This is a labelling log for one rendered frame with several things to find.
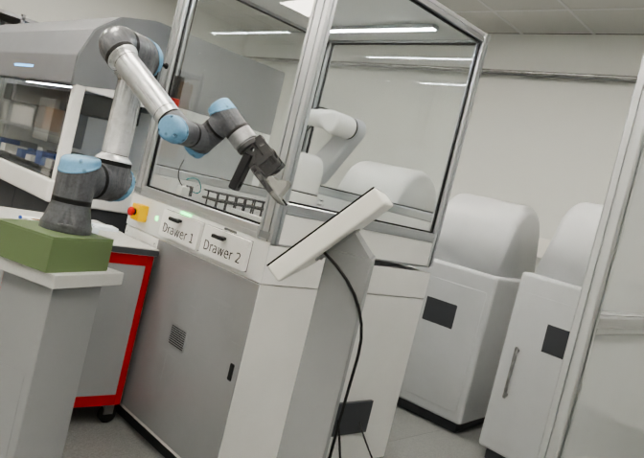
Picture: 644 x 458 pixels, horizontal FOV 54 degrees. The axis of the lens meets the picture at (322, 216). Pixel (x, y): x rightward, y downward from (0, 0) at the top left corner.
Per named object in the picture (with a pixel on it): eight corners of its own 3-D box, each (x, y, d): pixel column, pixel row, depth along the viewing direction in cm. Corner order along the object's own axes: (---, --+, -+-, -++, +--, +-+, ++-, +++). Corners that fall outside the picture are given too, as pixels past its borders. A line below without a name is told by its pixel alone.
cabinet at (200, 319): (207, 508, 219) (261, 285, 216) (86, 391, 293) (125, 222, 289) (382, 470, 285) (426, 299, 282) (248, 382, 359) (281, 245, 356)
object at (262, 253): (260, 284, 217) (269, 242, 216) (126, 222, 290) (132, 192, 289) (424, 298, 283) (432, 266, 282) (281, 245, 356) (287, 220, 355)
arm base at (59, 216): (61, 234, 182) (69, 200, 182) (27, 222, 189) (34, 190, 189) (102, 237, 196) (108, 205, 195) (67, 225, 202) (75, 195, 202)
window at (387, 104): (286, 201, 220) (345, -43, 216) (285, 201, 220) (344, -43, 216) (431, 233, 280) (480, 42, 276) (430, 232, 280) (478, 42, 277)
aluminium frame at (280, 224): (269, 242, 216) (343, -61, 211) (132, 192, 289) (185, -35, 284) (432, 266, 282) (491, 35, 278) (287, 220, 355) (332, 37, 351)
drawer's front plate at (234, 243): (241, 271, 222) (249, 240, 221) (197, 252, 243) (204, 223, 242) (245, 271, 223) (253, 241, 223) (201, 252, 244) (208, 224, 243)
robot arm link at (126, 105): (72, 194, 200) (111, 25, 198) (105, 198, 214) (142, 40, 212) (102, 202, 195) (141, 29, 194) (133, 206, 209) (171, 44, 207)
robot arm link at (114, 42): (99, 7, 186) (189, 122, 172) (124, 19, 197) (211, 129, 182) (75, 35, 189) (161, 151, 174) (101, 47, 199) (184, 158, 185)
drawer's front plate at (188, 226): (195, 250, 244) (200, 222, 244) (157, 234, 265) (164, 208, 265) (198, 250, 246) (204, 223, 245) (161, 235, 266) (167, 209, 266)
